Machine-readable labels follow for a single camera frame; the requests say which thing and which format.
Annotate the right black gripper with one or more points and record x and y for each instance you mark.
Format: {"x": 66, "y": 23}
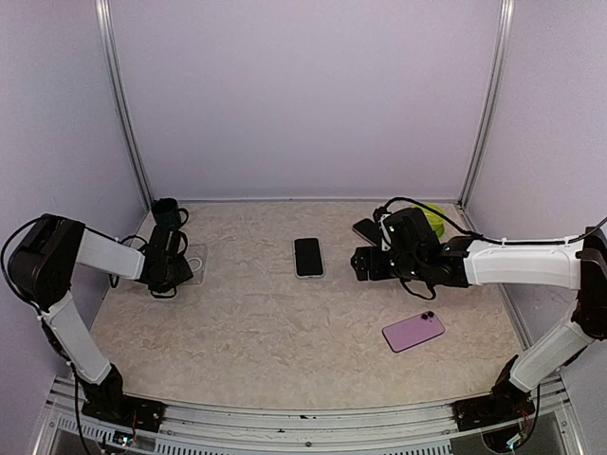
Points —
{"x": 376, "y": 272}

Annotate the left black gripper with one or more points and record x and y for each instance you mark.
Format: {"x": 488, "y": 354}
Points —
{"x": 185, "y": 275}

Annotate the clear case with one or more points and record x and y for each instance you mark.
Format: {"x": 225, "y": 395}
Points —
{"x": 197, "y": 256}

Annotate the purple-edged black-screen phone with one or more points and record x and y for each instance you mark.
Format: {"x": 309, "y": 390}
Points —
{"x": 368, "y": 230}

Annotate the lavender phone case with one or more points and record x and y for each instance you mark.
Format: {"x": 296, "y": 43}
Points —
{"x": 309, "y": 277}

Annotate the pink phone face down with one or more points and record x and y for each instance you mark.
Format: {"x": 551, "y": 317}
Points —
{"x": 413, "y": 331}

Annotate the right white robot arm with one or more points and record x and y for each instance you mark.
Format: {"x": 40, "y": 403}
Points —
{"x": 410, "y": 251}

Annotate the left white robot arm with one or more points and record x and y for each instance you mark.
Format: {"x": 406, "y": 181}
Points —
{"x": 38, "y": 261}

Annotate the dark green mug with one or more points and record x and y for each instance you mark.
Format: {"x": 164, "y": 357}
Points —
{"x": 168, "y": 214}

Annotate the green bowl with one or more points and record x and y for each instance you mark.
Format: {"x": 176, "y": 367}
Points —
{"x": 435, "y": 218}

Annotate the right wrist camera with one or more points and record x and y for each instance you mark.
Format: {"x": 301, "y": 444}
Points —
{"x": 379, "y": 215}

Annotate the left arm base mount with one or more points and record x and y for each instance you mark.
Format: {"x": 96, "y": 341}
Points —
{"x": 108, "y": 403}

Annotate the front aluminium rail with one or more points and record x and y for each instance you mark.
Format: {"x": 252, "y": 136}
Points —
{"x": 197, "y": 429}

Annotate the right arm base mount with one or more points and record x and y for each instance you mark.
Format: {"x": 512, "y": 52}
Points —
{"x": 504, "y": 403}

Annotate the left aluminium frame post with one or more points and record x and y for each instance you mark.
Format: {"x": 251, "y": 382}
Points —
{"x": 108, "y": 41}

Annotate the aluminium frame post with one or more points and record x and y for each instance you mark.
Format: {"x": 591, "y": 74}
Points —
{"x": 490, "y": 102}
{"x": 108, "y": 41}

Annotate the right aluminium frame post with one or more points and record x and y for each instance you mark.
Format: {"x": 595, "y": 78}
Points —
{"x": 490, "y": 102}

